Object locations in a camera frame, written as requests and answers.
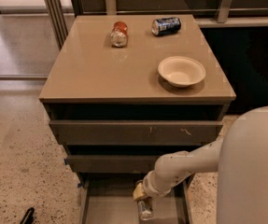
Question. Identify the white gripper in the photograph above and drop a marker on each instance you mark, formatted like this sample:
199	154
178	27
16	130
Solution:
148	185

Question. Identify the silver redbull can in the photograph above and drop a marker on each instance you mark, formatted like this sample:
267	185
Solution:
145	211

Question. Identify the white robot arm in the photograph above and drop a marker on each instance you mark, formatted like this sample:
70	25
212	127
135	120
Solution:
240	158

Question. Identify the grey bottom drawer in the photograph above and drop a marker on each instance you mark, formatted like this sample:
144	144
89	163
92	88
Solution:
109	200

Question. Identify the grey drawer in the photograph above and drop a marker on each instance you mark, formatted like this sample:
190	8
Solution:
135	133
109	200
111	164

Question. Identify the grey middle drawer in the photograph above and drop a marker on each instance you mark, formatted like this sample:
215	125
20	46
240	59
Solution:
111	164

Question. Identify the grey top drawer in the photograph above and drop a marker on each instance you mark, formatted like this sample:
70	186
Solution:
135	133

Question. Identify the grey drawer cabinet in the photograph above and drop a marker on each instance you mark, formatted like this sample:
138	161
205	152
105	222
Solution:
91	80

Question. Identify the orange soda can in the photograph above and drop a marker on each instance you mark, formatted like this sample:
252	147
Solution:
119	36

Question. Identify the blue pepsi can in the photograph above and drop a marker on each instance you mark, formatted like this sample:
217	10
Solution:
166	26

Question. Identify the black object on floor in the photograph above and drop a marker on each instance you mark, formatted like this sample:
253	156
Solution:
28	217

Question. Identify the white paper bowl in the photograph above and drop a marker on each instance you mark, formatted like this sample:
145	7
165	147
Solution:
181	71

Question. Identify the wooden counter with brackets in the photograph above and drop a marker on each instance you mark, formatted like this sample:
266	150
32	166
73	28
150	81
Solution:
208	13

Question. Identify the metal frame post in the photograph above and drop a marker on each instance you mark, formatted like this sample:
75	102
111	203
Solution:
55	11

